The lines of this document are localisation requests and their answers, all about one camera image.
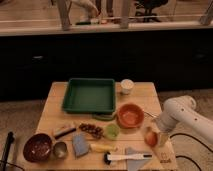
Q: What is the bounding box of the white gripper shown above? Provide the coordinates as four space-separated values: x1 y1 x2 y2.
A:
145 117 171 147

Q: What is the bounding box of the orange red apple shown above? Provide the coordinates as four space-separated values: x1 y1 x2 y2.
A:
145 131 158 147

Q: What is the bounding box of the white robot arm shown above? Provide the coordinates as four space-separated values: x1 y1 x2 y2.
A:
150 95 213 145

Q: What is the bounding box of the light green cup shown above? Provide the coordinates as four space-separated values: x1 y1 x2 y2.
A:
104 124 120 140

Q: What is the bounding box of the white paper cup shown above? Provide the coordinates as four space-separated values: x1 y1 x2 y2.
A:
121 79 134 95

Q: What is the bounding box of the small metal cup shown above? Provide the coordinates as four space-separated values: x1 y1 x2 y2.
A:
53 141 68 159

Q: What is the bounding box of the metal spoon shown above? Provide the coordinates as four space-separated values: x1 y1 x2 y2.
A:
144 111 157 118

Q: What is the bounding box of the orange bowl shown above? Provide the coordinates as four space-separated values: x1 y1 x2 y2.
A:
117 103 144 129

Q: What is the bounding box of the grey cloth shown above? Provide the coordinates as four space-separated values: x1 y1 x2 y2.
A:
125 147 151 171

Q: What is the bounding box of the green cucumber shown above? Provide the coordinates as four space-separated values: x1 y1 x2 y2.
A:
92 114 116 121

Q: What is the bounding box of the yellow banana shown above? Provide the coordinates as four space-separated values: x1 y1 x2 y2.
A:
90 143 117 152

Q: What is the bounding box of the blue sponge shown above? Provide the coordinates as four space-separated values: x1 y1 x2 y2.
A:
72 134 89 157

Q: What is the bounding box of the green plastic tray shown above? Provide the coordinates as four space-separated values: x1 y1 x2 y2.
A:
62 78 116 114

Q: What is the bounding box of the wooden black eraser block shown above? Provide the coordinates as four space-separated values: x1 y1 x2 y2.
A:
53 124 76 139

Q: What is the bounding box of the dark red bowl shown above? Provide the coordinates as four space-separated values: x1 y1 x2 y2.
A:
23 133 52 162

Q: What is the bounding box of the black office chair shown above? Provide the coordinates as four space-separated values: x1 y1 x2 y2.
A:
134 0 168 23

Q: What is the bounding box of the black pole stand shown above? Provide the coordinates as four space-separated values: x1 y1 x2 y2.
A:
0 132 14 171

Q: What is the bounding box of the black cable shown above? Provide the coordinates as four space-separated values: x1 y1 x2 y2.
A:
169 132 213 171

